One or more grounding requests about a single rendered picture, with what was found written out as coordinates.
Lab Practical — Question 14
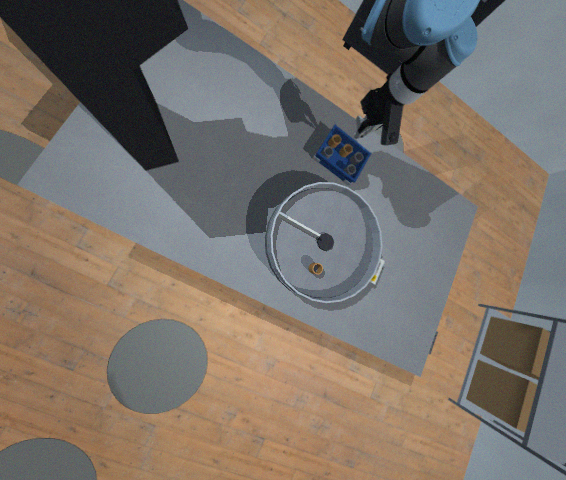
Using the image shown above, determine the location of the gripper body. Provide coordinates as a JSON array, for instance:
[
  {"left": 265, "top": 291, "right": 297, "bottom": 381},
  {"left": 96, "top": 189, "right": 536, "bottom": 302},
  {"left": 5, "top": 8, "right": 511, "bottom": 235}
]
[{"left": 360, "top": 73, "right": 404, "bottom": 126}]

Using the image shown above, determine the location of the bronze bushing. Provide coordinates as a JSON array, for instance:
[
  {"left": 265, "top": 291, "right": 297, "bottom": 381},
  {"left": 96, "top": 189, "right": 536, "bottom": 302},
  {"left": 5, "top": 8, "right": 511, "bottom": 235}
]
[
  {"left": 328, "top": 134, "right": 341, "bottom": 148},
  {"left": 339, "top": 144, "right": 352, "bottom": 157},
  {"left": 309, "top": 263, "right": 323, "bottom": 274}
]

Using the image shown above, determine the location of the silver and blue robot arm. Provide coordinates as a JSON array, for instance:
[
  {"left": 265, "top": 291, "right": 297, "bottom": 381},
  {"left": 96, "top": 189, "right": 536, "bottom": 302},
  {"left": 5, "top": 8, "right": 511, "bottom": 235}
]
[{"left": 362, "top": 0, "right": 480, "bottom": 145}]

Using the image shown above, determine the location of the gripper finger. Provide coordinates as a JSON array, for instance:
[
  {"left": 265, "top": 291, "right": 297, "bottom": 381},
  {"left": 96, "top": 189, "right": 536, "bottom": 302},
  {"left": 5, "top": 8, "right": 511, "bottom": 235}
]
[
  {"left": 354, "top": 115, "right": 375, "bottom": 139},
  {"left": 361, "top": 124, "right": 383, "bottom": 138}
]

